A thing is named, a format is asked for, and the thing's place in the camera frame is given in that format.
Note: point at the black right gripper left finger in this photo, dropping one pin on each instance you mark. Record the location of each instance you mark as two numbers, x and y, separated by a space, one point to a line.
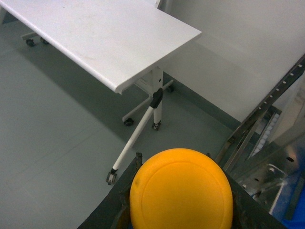
114 211

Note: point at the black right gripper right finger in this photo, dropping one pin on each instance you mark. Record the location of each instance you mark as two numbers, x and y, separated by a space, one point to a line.
247 213

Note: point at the yellow mushroom push button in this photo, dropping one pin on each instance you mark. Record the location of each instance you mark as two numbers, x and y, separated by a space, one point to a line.
181 189

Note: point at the right blue plastic crate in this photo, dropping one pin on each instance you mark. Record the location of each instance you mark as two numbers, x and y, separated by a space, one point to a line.
288 206

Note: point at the metal roller rack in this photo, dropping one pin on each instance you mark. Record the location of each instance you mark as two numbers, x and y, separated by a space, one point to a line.
257 158

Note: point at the white folding table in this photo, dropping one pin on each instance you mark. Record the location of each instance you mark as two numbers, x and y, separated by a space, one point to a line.
117 41

